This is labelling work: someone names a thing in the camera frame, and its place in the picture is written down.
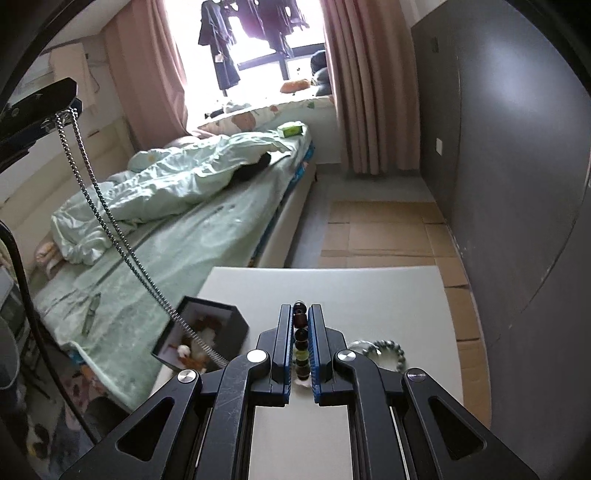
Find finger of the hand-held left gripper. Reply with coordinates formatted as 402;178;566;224
0;78;78;136
0;102;84;160

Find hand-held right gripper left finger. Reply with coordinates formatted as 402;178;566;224
60;303;296;480

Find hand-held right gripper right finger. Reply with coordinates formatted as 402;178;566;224
308;303;541;480

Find dark bead bracelet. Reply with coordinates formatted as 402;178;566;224
291;300;311;387

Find black jewelry box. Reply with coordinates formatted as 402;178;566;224
151;296;250;373

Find silver chain necklace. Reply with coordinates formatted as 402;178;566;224
54;107;230;371

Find brown and white jewelry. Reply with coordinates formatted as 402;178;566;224
167;311;221;370

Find clear bangle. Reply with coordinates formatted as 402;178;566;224
346;340;382;360

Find cream padded headboard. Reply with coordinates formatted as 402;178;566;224
0;113;137;278

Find pink curtain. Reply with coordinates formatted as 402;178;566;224
102;0;191;152
320;0;424;177

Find pink pillow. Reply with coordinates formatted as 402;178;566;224
35;237;63;278

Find bed with green sheet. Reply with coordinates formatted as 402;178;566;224
31;127;317;412

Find cardboard floor sheets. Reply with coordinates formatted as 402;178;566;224
318;200;493;428

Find light green quilt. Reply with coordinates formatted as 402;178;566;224
50;131;302;265

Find dark hanging garment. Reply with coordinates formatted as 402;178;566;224
198;0;242;92

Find black object on bed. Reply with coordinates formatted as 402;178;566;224
233;154;273;184

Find printed window seat cushion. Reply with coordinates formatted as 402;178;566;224
197;94;336;136

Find colourful printed cloth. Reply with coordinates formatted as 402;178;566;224
25;340;137;464

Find dark hanging clothes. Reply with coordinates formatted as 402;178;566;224
231;0;311;51

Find dark blue plush toy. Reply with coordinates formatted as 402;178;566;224
310;50;334;97

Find beige wall-mounted box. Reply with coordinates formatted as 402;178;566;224
49;43;92;115

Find grey-green bead bracelet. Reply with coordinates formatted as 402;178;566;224
368;339;408;373

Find white bed frame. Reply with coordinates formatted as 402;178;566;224
249;143;320;269

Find black cable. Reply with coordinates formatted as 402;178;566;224
0;220;95;446

